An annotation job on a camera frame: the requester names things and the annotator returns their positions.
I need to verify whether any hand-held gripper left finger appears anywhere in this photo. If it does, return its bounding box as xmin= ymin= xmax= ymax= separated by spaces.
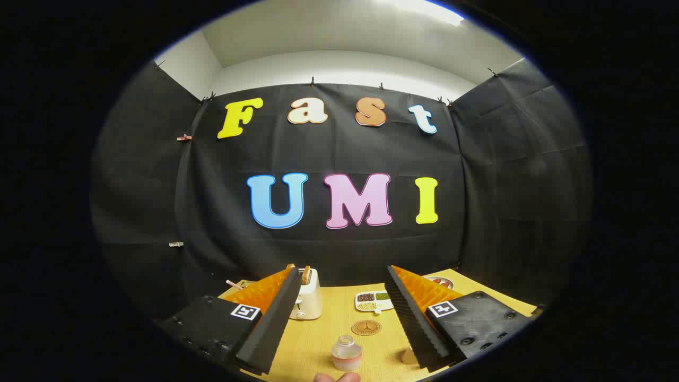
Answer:
xmin=159 ymin=267 xmax=302 ymax=376

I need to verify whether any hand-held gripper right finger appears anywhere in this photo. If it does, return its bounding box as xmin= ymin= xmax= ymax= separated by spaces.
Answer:
xmin=385 ymin=265 xmax=536 ymax=372

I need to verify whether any round brown coaster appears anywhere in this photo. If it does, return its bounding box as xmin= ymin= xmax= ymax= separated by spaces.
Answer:
xmin=351 ymin=319 xmax=382 ymax=336

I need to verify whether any clear juice bottle pink label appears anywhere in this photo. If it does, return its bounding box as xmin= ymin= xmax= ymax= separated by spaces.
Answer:
xmin=331 ymin=335 xmax=363 ymax=372

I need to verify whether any white toaster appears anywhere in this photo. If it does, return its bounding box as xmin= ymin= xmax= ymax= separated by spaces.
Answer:
xmin=289 ymin=268 xmax=323 ymax=320

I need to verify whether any white sectioned dish of grains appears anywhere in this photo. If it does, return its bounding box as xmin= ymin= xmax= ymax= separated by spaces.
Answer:
xmin=354 ymin=290 xmax=394 ymax=314

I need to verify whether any wooden table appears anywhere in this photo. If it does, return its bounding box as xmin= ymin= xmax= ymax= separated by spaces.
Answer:
xmin=217 ymin=270 xmax=539 ymax=382

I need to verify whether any black backdrop cloth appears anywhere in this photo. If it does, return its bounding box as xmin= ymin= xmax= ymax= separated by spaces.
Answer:
xmin=90 ymin=58 xmax=592 ymax=319

